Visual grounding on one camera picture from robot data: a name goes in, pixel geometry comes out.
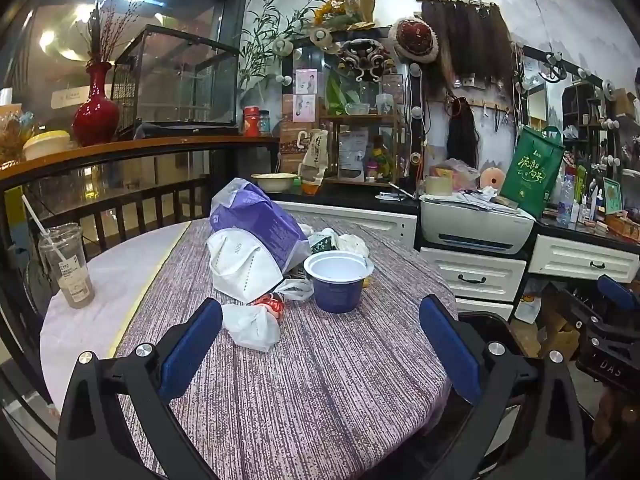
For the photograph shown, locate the white plastic bag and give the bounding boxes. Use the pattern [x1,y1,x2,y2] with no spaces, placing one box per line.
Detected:
[221,292,285,353]

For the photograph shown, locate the white N95 face mask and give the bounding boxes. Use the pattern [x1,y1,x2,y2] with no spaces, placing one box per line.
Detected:
[206,228,283,304]

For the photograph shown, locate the green shopping bag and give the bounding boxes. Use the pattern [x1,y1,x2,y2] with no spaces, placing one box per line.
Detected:
[500,126,564,219]

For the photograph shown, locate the plastic iced coffee cup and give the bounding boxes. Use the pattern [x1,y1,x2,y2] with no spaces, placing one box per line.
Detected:
[22,195,94,309]

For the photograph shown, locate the white printer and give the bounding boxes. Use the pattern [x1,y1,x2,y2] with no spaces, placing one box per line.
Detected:
[420,193,535,256]

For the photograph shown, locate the purple striped tablecloth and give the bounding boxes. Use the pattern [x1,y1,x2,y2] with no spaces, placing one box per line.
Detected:
[112,211,459,480]

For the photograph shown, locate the wooden railing counter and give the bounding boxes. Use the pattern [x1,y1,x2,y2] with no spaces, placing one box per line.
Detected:
[1,134,279,256]

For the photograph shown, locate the purple tissue pack bag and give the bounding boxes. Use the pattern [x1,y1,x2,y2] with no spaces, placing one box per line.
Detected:
[209,178,311,273]

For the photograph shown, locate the blue white plastic bowl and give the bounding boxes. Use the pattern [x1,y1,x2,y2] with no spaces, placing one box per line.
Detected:
[304,250,374,314]

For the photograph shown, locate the green white milk carton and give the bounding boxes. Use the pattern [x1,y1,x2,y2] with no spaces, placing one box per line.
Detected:
[308,228,337,255]

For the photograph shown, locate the crumpled white tissue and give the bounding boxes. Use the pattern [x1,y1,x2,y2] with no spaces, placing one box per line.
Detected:
[336,234,370,258]

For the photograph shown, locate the cream bowl on counter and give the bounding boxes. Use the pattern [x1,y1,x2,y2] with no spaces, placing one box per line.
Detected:
[252,172,297,193]

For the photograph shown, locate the yellow lidded container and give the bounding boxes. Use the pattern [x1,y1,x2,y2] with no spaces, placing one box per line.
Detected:
[23,130,70,160]

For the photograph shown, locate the hanging dark hair wigs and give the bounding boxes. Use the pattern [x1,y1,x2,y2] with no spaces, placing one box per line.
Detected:
[421,0,514,167]

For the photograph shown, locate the wooden shelf rack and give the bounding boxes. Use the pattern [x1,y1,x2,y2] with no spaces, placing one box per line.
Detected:
[319,113,404,188]

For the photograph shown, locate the red ceramic vase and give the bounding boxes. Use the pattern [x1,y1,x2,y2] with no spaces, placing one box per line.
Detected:
[73,62,119,146]

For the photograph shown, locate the beige paper snack bag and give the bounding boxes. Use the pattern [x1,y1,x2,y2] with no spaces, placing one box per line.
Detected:
[296,129,329,196]

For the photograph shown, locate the red tin can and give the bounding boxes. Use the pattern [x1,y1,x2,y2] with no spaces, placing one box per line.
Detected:
[243,106,260,138]

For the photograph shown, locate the glass display case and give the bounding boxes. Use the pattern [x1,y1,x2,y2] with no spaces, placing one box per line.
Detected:
[111,25,240,136]

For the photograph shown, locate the sunflower bouquet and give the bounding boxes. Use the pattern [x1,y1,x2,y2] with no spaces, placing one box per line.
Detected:
[312,0,375,32]

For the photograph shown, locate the red round wall ornament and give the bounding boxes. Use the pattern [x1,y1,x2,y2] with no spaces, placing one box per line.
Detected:
[388,18,439,64]

